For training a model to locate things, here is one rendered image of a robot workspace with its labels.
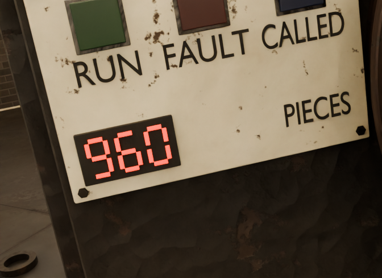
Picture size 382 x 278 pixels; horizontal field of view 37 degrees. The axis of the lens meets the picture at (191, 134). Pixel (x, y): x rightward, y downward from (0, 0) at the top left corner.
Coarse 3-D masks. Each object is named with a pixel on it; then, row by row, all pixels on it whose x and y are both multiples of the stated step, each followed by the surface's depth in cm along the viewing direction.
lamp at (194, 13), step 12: (180, 0) 43; (192, 0) 43; (204, 0) 43; (216, 0) 44; (180, 12) 43; (192, 12) 44; (204, 12) 44; (216, 12) 44; (192, 24) 44; (204, 24) 44; (216, 24) 44
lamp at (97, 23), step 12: (96, 0) 42; (108, 0) 42; (72, 12) 42; (84, 12) 42; (96, 12) 42; (108, 12) 42; (120, 12) 43; (84, 24) 42; (96, 24) 43; (108, 24) 43; (120, 24) 43; (84, 36) 43; (96, 36) 43; (108, 36) 43; (120, 36) 43; (84, 48) 43
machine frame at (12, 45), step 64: (0, 0) 51; (64, 192) 49; (128, 192) 49; (192, 192) 50; (256, 192) 51; (320, 192) 52; (64, 256) 59; (128, 256) 51; (192, 256) 52; (256, 256) 53; (320, 256) 54
